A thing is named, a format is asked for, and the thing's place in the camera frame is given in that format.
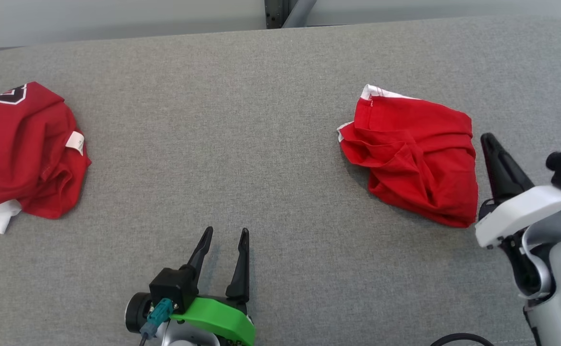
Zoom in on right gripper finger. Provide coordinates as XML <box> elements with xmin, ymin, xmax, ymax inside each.
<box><xmin>480</xmin><ymin>133</ymin><xmax>535</xmax><ymax>205</ymax></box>

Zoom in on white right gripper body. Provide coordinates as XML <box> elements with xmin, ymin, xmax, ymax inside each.
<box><xmin>475</xmin><ymin>185</ymin><xmax>561</xmax><ymax>249</ymax></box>

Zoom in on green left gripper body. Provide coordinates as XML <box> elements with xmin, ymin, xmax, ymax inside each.
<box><xmin>170</xmin><ymin>297</ymin><xmax>256</xmax><ymax>346</ymax></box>

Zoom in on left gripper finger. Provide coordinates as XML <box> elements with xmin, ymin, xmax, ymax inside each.
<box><xmin>181</xmin><ymin>226</ymin><xmax>214</xmax><ymax>289</ymax></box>
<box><xmin>225</xmin><ymin>228</ymin><xmax>251</xmax><ymax>303</ymax></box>

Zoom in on red shorts with white trim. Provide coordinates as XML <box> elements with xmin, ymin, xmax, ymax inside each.
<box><xmin>337</xmin><ymin>84</ymin><xmax>479</xmax><ymax>228</ymax></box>

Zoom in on red basketball jersey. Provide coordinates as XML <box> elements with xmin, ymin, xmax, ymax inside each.
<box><xmin>0</xmin><ymin>82</ymin><xmax>92</xmax><ymax>235</ymax></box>

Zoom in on left cable with teal connector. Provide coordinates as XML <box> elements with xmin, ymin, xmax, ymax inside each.
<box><xmin>140</xmin><ymin>298</ymin><xmax>174</xmax><ymax>346</ymax></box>

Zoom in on black looped cable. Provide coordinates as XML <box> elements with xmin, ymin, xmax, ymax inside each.
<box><xmin>429</xmin><ymin>333</ymin><xmax>495</xmax><ymax>346</ymax></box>

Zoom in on grey metal post bracket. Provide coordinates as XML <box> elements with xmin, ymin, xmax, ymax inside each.
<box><xmin>265</xmin><ymin>0</ymin><xmax>317</xmax><ymax>29</ymax></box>

